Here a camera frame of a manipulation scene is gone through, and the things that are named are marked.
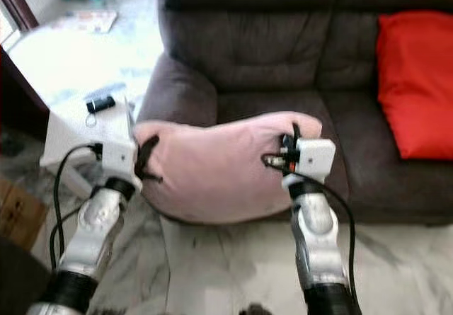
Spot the window with dark frame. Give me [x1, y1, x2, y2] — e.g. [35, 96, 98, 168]
[0, 0, 36, 43]

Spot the pink pillow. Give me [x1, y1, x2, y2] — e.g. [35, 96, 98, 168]
[133, 111, 323, 224]

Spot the brown cardboard box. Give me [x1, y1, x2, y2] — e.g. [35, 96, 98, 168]
[0, 177, 47, 251]

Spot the small black device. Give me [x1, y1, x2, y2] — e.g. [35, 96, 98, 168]
[85, 96, 116, 114]

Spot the dark grey fabric sofa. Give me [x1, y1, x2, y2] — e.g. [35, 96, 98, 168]
[134, 0, 453, 227]

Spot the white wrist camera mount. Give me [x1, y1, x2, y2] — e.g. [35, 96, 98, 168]
[101, 137, 139, 181]
[296, 138, 337, 181]

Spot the printed paper sheet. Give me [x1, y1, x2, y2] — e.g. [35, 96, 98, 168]
[53, 11, 117, 34]

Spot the red pillow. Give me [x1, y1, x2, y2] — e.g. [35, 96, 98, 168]
[377, 11, 453, 161]

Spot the dark upholstered seat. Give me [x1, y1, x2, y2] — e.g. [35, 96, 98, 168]
[0, 241, 50, 315]

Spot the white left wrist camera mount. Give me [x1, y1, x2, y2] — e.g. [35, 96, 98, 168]
[101, 137, 139, 181]

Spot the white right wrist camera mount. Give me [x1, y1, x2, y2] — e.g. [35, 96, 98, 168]
[296, 138, 337, 181]

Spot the dark brown cabinet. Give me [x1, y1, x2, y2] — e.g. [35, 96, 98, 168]
[0, 46, 50, 142]

